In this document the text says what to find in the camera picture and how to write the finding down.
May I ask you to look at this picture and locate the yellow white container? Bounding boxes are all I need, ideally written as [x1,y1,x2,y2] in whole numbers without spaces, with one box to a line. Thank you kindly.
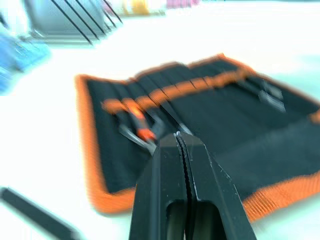
[121,0,166,18]

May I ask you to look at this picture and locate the grey rack with black wires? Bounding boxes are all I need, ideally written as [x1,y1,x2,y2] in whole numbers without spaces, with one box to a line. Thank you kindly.
[24,0,124,46]

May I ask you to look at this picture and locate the orange handled tool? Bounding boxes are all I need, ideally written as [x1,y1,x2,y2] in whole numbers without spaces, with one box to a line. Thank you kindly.
[121,97,158,141]

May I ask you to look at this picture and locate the black tool roll orange trim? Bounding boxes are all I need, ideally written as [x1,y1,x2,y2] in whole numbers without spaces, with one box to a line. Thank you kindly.
[74,52,320,223]

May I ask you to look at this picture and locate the grey metal tweezers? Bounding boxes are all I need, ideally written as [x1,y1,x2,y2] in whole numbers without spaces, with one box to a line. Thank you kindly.
[257,81,287,114]

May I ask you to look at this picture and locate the pink container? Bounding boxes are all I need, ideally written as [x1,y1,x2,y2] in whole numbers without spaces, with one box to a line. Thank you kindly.
[165,0,201,10]

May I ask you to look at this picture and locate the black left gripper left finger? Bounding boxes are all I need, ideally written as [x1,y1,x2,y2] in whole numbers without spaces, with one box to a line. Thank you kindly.
[128,133,188,240]

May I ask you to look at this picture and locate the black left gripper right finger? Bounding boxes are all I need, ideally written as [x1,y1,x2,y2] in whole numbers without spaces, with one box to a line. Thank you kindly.
[176,131,258,240]

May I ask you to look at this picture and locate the silver tweezers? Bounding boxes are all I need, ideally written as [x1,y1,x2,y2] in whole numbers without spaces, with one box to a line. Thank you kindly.
[118,123,158,157]

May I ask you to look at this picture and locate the black tweezers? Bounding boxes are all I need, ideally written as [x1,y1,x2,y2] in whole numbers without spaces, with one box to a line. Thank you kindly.
[0,186,82,240]

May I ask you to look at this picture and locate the blue plastic object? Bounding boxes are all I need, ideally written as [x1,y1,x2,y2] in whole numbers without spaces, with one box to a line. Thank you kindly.
[0,32,52,93]

